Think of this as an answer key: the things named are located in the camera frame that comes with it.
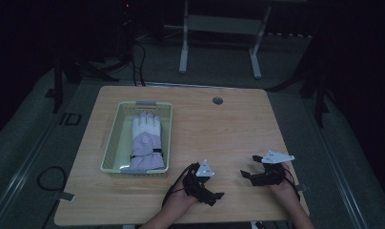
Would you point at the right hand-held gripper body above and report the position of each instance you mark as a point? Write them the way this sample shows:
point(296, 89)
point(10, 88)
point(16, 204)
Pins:
point(270, 175)

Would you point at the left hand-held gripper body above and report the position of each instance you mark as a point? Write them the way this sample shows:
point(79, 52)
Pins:
point(200, 186)

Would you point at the lilac and white glove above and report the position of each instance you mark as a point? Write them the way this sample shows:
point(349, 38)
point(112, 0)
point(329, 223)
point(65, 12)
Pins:
point(146, 140)

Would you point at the pale green plastic basket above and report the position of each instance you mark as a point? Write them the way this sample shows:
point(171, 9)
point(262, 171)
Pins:
point(120, 143)

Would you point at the person's right hand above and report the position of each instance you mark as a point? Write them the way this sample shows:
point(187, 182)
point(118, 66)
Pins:
point(284, 187)

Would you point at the person's left hand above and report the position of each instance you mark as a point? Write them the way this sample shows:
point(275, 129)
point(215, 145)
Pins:
point(179, 198)

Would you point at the black tripod stand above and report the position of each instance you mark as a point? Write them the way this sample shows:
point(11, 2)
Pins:
point(319, 105)
point(57, 89)

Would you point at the grey floor tape patch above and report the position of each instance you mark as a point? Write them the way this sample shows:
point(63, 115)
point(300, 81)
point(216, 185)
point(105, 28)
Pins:
point(64, 196)

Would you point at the white metal stand frame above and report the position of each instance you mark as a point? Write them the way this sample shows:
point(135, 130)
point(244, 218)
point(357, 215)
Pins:
point(184, 47)

